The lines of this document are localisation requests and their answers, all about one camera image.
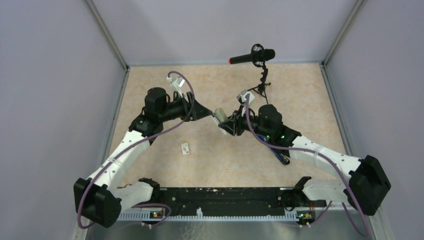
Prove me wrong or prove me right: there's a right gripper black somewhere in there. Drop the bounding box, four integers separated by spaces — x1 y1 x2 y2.
219 104 272 139

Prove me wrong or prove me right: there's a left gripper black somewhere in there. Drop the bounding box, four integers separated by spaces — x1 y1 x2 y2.
158 91 213 122

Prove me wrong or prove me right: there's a blue stapler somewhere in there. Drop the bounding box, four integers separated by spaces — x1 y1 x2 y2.
259 136 291 166

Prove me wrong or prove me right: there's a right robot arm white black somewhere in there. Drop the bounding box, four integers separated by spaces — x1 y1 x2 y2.
214 104 392 216

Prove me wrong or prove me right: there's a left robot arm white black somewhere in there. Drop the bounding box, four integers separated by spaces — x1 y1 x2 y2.
73 87 212 229

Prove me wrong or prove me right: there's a small white staple box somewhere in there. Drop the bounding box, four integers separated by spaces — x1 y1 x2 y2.
181 143 190 155

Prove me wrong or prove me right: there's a black microphone orange tip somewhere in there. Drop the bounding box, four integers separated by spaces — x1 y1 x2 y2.
228 49 276 65

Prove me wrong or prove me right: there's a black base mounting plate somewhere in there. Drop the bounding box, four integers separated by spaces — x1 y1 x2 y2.
151 187 327 217

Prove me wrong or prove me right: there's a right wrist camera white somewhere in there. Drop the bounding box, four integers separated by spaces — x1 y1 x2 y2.
236 90 255 106

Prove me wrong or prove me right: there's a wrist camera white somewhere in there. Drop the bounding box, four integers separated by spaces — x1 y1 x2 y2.
236 90 255 106
166 76 186 98

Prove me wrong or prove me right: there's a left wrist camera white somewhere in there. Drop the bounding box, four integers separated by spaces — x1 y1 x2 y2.
166 76 186 98

